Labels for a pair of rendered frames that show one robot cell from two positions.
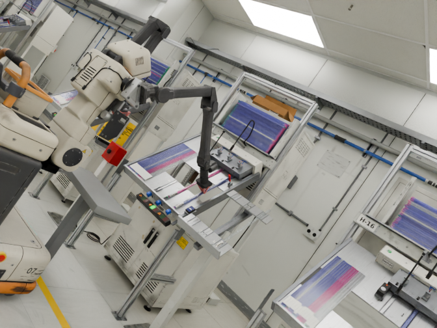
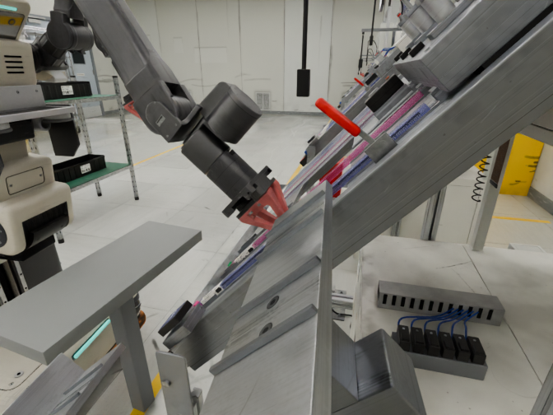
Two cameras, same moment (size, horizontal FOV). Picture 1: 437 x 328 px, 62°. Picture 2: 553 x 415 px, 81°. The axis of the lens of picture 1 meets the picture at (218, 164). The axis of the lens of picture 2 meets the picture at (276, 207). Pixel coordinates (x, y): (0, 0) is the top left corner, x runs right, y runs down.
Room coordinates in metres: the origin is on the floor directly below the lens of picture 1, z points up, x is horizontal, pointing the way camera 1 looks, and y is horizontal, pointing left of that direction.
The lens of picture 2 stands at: (2.25, -0.44, 1.14)
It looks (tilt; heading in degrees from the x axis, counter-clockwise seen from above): 23 degrees down; 67
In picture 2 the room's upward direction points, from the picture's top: straight up
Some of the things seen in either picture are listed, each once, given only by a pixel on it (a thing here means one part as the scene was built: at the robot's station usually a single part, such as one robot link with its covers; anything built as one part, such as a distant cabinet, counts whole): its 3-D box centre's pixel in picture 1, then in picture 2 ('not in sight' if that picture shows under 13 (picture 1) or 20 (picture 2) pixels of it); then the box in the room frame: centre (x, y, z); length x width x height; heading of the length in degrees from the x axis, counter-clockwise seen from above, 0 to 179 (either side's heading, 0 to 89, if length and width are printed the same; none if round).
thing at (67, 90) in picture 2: not in sight; (52, 90); (1.69, 2.52, 1.01); 0.57 x 0.17 x 0.11; 54
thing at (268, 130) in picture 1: (255, 127); not in sight; (2.83, -0.07, 1.52); 0.51 x 0.13 x 0.27; 54
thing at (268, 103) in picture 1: (279, 109); not in sight; (3.13, -0.16, 1.82); 0.68 x 0.30 x 0.20; 54
